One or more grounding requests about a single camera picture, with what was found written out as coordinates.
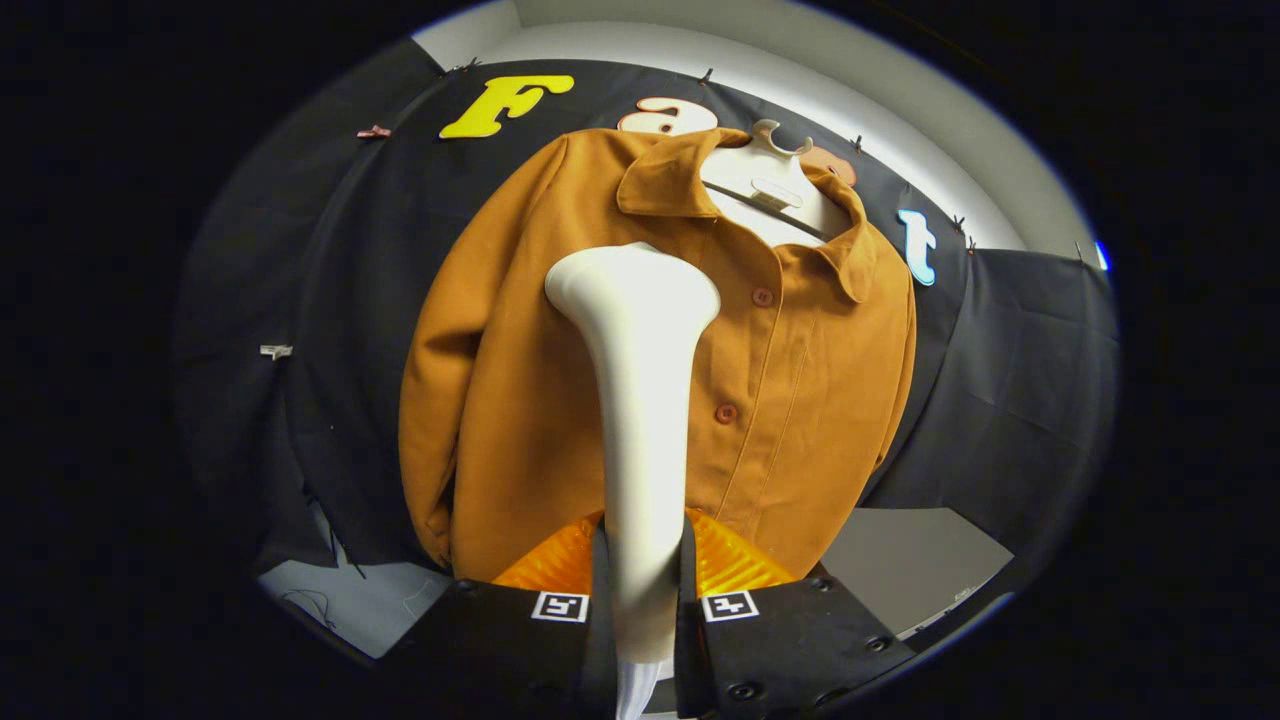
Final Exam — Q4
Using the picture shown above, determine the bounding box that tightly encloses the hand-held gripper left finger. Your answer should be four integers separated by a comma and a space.
385, 513, 619, 720

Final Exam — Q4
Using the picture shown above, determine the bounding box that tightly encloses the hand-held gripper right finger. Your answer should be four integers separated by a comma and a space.
672, 510, 916, 720

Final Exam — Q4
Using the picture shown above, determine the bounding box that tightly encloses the white garment steamer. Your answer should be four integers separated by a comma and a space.
545, 242, 721, 666

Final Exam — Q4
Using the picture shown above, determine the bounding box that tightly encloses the orange button-up shirt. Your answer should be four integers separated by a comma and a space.
398, 127, 918, 583

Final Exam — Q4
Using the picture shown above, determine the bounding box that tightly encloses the grey cabinet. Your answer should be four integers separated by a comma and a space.
820, 507, 1014, 641

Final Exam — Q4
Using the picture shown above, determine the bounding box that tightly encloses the black backdrop cloth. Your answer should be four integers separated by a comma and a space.
172, 40, 1119, 601

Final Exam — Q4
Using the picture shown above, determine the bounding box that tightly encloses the white mannequin torso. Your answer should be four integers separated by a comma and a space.
698, 118, 853, 249

